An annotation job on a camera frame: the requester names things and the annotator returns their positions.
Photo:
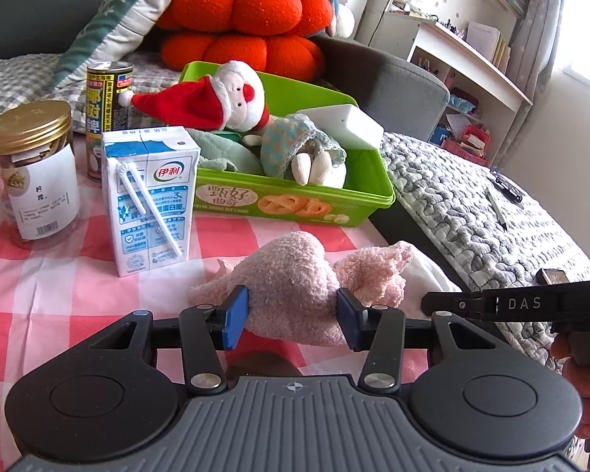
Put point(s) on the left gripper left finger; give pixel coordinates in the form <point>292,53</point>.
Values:
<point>230,319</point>

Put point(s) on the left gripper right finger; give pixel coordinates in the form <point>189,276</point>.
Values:
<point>354,321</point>

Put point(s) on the pink fluffy sock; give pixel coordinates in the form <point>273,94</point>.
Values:
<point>293,288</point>

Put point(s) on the mint green cloth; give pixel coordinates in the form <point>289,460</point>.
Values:
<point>222,154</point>

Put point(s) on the small rabbit plush doll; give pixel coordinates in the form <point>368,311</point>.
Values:
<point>294,148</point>

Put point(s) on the santa claus plush toy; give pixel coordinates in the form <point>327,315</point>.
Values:
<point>232,98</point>

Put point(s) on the person's right hand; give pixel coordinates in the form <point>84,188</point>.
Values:
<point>579,378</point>

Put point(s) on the grey knitted blanket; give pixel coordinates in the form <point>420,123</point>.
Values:
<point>441,207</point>

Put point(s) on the green plastic biscuit box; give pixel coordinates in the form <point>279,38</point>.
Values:
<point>367,188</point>

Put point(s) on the white blue milk carton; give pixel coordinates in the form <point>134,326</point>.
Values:
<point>149,181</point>

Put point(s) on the gold lid glass jar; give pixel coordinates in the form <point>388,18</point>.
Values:
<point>38,180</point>

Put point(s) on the black yellow drink can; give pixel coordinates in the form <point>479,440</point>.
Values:
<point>105,82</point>

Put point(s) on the orange pumpkin cushion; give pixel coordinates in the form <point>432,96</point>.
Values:
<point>269,35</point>

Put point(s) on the white bookshelf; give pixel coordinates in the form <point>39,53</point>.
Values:
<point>465,43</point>

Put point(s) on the white green throw pillow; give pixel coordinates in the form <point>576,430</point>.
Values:
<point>116,30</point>

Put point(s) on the dark grey sofa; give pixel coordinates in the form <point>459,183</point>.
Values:
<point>399,95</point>

